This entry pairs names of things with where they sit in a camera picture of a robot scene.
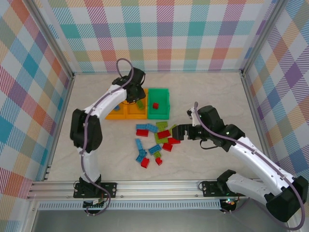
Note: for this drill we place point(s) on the aluminium side rail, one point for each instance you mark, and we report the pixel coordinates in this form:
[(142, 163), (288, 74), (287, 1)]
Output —
[(253, 108), (64, 106)]

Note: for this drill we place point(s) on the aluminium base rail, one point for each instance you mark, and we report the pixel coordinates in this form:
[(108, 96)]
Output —
[(157, 189)]

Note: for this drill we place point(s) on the green plastic bin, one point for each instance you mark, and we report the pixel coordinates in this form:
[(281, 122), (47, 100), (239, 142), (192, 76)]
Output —
[(158, 116)]

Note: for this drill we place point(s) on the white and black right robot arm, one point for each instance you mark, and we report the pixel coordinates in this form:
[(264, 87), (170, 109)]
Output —
[(256, 157)]

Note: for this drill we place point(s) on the aluminium frame post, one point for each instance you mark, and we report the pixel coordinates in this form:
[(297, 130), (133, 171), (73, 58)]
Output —
[(55, 39), (262, 36)]

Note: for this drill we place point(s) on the green lego brick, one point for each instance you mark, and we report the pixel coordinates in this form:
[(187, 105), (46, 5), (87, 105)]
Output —
[(171, 128), (158, 139), (140, 104), (158, 154), (162, 125)]

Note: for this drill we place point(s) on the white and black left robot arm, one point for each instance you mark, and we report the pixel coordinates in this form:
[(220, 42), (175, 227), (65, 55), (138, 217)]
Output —
[(84, 130)]

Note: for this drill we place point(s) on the small green circuit board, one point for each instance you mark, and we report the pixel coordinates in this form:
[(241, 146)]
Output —
[(95, 202)]

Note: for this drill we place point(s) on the small lit circuit board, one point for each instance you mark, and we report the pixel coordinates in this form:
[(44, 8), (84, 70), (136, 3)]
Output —
[(229, 202)]

